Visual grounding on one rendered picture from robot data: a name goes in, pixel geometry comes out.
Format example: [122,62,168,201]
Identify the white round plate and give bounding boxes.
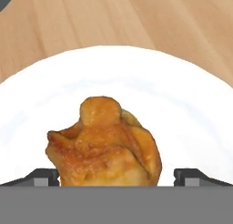
[0,45,233,188]

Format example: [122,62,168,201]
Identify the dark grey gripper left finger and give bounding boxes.
[0,168,61,188]

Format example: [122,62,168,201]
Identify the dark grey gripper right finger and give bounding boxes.
[173,168,233,188]

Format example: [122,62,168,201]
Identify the golden brown chicken drumstick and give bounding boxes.
[45,96,163,188]

